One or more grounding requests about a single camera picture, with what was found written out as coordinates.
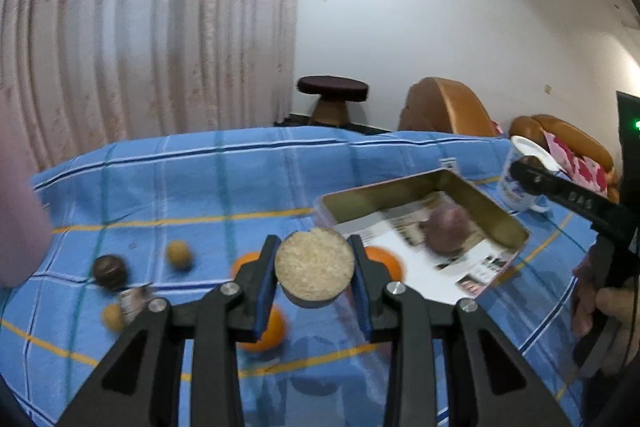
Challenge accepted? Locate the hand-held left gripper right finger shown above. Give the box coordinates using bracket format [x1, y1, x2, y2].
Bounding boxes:
[347, 234, 573, 427]

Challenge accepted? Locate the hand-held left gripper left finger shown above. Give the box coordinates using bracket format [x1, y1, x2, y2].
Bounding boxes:
[57, 234, 282, 427]

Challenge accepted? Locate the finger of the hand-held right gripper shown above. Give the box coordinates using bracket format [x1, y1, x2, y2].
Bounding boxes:
[509, 158, 640, 253]

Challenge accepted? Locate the round beige crumbly cake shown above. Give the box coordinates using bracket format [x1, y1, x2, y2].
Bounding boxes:
[274, 229, 355, 310]

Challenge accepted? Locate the rectangular metal tin box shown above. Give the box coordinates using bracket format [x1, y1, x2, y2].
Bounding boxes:
[314, 168, 531, 303]

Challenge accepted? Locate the brown white snack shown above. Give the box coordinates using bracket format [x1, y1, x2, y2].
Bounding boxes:
[119, 284, 153, 325]

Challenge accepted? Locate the dark brown round fruit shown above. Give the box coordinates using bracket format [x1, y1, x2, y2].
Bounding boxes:
[92, 254, 128, 292]

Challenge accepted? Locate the person's right hand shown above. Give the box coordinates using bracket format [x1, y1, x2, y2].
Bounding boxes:
[572, 252, 640, 375]

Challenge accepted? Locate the pink floral cushion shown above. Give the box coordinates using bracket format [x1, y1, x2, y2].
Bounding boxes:
[542, 129, 608, 198]

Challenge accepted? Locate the brown leather sofa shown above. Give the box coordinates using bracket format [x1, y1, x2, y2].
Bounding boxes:
[509, 114, 621, 202]

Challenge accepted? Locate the white printed cup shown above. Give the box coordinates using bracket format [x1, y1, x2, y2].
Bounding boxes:
[497, 135, 560, 212]

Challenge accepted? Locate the purple round fruit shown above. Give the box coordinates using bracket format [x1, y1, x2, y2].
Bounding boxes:
[425, 204, 473, 255]

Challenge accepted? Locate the blue plaid bed sheet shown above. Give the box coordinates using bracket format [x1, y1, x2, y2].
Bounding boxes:
[0, 127, 621, 427]

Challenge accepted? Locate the brown leather chair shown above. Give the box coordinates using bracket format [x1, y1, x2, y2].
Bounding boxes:
[397, 77, 501, 138]

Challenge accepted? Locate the round dark wicker stool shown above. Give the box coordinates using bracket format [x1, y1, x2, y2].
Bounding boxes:
[296, 76, 370, 128]

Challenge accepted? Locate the pink cloth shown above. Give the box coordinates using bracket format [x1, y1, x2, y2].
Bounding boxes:
[0, 92, 53, 290]

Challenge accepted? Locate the beige floral curtain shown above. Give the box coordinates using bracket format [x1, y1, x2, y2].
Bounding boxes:
[0, 0, 301, 178]

